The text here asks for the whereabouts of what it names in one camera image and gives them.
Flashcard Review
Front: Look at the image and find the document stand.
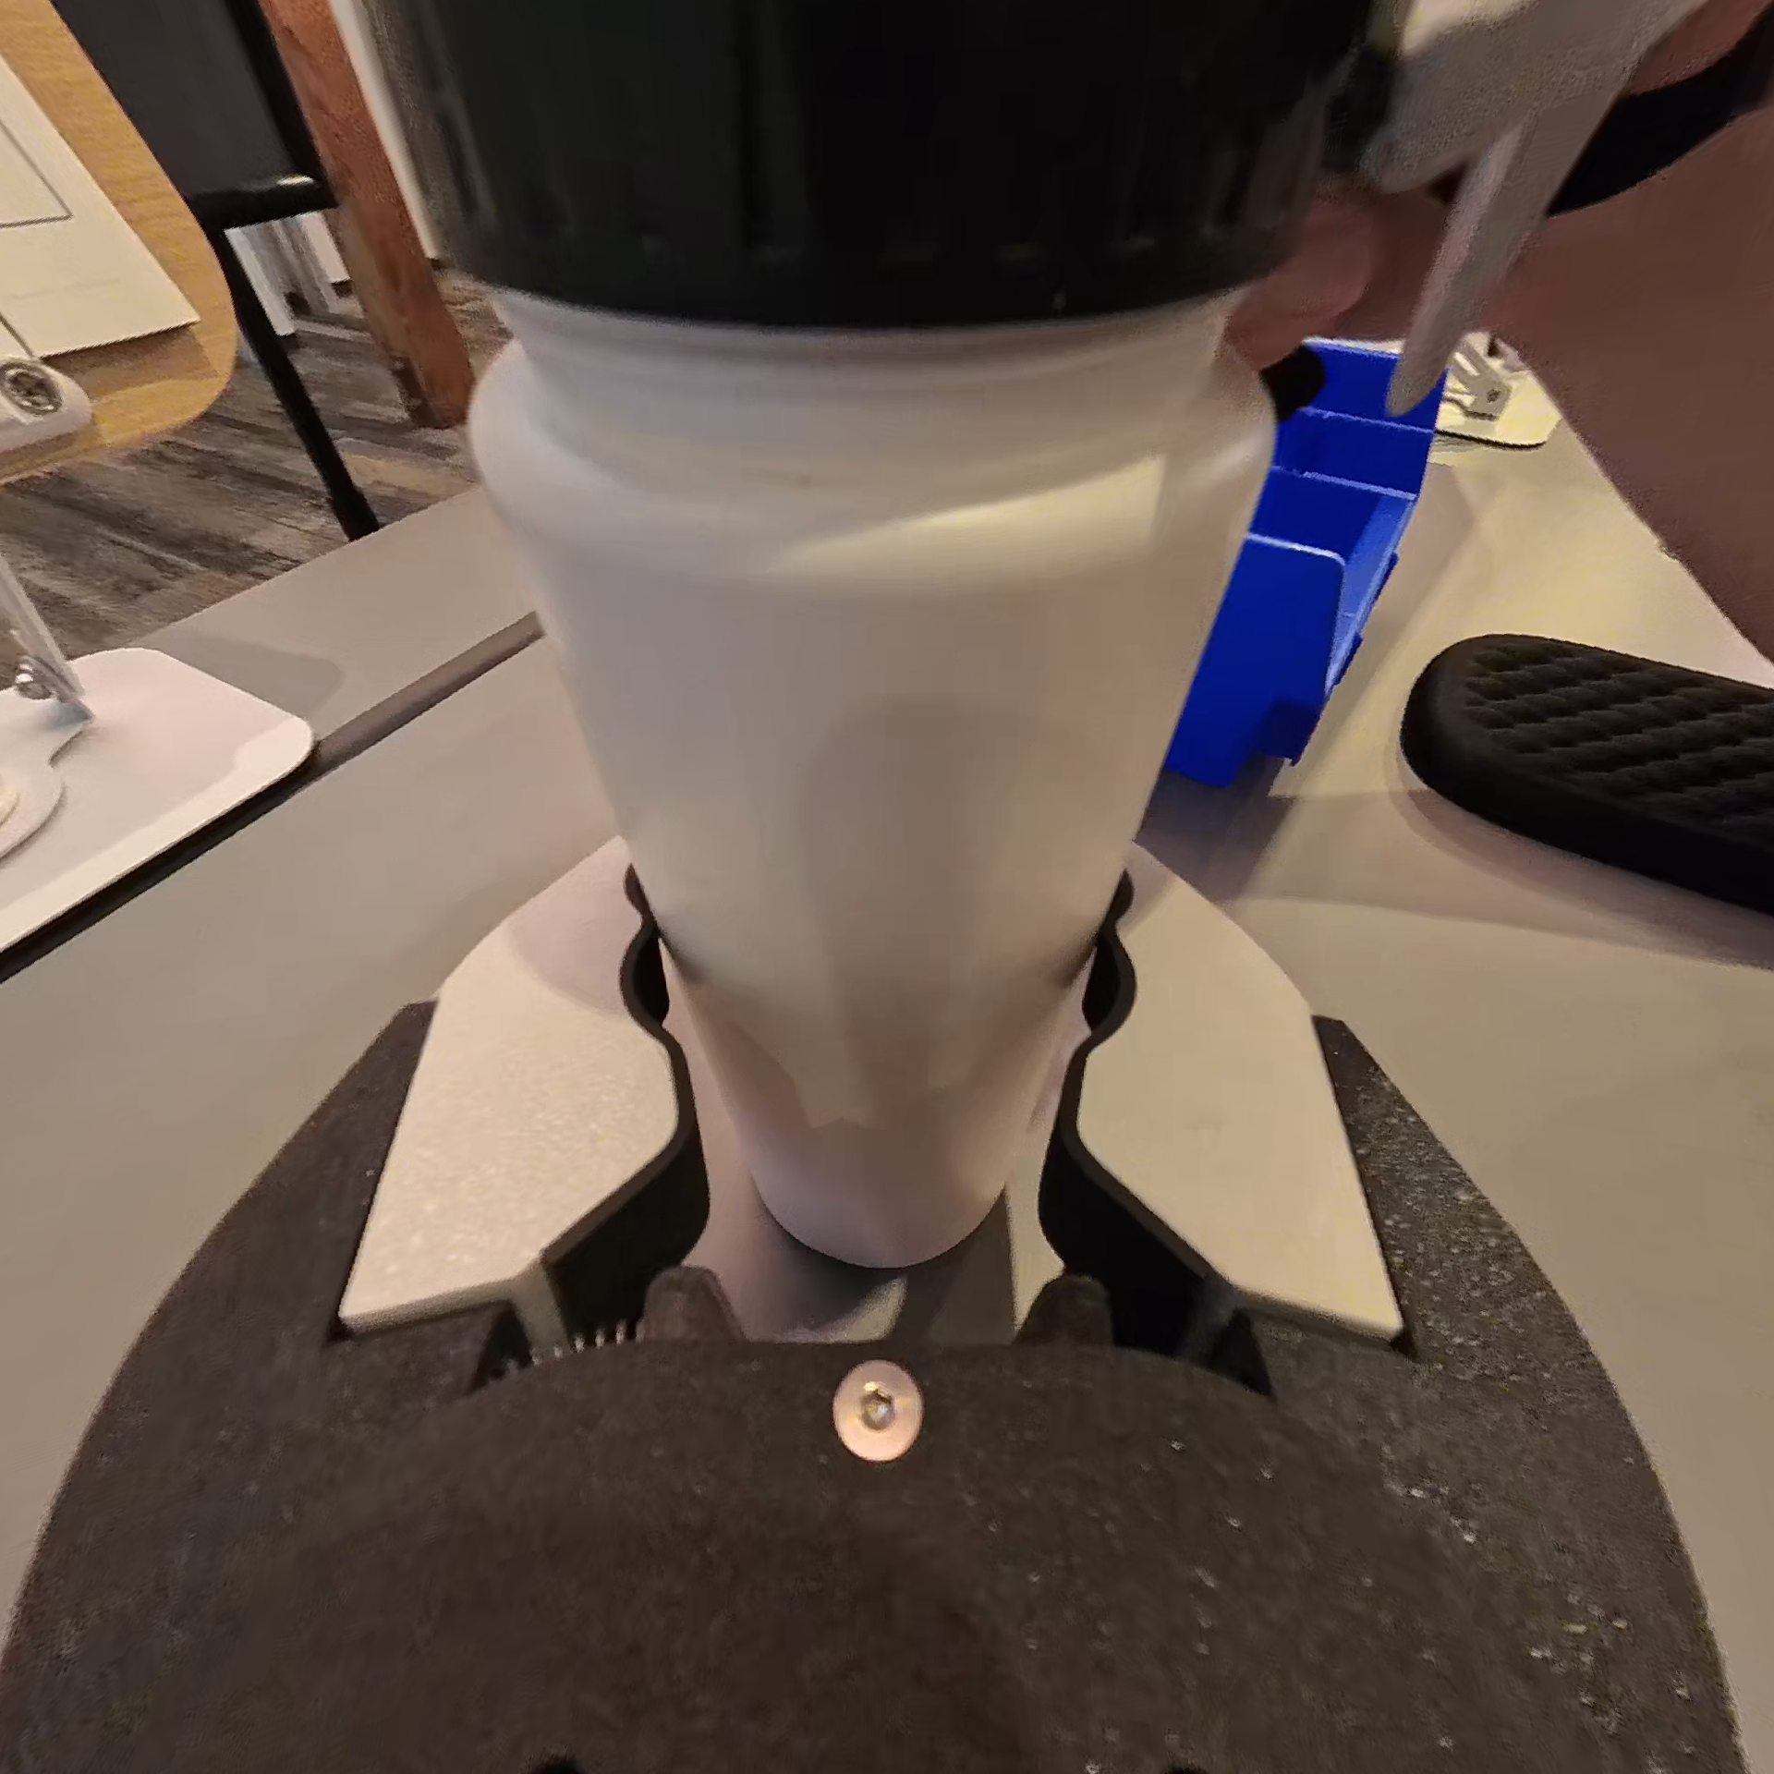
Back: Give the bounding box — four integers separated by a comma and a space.
1434, 332, 1569, 449

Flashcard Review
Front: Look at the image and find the person's right hand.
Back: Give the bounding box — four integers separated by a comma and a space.
1226, 158, 1774, 459

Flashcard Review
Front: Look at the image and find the white stand base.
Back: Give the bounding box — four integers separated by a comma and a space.
0, 554, 317, 957

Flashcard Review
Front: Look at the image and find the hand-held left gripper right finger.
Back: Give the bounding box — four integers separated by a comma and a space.
1041, 849, 1416, 1367

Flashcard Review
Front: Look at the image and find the printed instruction sheet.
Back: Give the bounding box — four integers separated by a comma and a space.
0, 56, 208, 366

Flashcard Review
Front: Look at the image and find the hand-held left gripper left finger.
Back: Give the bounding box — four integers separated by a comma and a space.
337, 853, 712, 1353

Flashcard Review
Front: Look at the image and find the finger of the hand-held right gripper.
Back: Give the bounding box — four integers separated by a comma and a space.
1331, 0, 1713, 421

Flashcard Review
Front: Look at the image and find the white plastic bottle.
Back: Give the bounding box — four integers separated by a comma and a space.
469, 283, 1278, 1270

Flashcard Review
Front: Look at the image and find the blue plastic bin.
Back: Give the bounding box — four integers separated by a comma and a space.
1161, 338, 1446, 787

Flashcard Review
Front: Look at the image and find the wooden post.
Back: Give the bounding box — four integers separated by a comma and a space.
263, 0, 479, 429

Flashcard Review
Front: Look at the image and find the black bottle lid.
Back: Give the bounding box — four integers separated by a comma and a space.
416, 0, 1375, 327

